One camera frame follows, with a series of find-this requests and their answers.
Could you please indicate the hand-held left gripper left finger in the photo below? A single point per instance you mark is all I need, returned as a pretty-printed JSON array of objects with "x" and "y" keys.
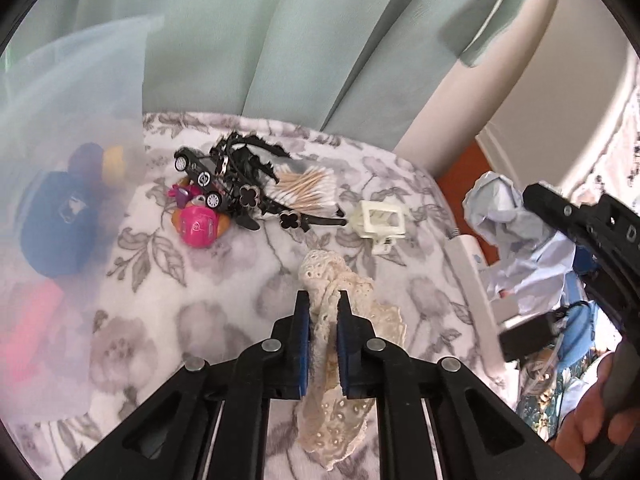
[{"x": 301, "y": 345}]

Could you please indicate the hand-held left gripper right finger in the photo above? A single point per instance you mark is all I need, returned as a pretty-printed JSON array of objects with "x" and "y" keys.
[{"x": 344, "y": 345}]

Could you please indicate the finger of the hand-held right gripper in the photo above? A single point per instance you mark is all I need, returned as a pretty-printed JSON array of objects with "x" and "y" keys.
[{"x": 560, "y": 210}]

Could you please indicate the cream lace cloth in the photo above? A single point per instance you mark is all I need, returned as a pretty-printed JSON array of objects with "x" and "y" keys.
[{"x": 325, "y": 280}]

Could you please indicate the white hair claw clip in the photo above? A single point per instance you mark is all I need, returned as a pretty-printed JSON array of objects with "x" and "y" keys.
[{"x": 367, "y": 222}]

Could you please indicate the bag of cotton swabs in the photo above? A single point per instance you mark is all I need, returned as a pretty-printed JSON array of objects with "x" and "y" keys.
[{"x": 310, "y": 190}]

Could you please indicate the pink egg toy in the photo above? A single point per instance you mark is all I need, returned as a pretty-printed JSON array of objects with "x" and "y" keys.
[{"x": 197, "y": 227}]

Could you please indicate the black lace headband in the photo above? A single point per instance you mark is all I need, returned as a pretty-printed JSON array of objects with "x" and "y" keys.
[{"x": 250, "y": 170}]

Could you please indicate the black toy car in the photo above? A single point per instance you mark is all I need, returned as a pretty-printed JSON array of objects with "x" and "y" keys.
[{"x": 192, "y": 160}]

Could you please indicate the yellow ball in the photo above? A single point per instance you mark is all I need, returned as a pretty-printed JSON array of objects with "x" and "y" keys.
[{"x": 115, "y": 162}]

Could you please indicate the small blue baseball cap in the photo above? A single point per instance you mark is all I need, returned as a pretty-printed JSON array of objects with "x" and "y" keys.
[{"x": 55, "y": 225}]

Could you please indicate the purple rubber toy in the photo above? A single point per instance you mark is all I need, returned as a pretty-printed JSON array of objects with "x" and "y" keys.
[{"x": 85, "y": 157}]

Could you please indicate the clear plastic storage box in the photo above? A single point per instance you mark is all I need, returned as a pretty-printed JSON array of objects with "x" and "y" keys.
[{"x": 50, "y": 85}]

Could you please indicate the person's right hand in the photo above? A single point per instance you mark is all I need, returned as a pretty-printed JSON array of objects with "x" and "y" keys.
[{"x": 585, "y": 425}]

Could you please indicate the crumpled pale paper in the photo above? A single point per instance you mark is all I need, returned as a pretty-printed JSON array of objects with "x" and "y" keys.
[{"x": 510, "y": 220}]

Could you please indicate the white padded headboard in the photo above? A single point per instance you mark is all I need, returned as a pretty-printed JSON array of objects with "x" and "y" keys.
[{"x": 575, "y": 125}]

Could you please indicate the teal gold floral cloth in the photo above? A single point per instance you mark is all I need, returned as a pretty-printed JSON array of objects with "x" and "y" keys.
[{"x": 540, "y": 400}]

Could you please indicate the pale green curtain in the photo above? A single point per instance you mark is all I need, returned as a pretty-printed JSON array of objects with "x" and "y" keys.
[{"x": 300, "y": 35}]

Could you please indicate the red-brown wooden bed frame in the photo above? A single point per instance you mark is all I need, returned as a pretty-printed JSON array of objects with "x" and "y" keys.
[{"x": 460, "y": 180}]

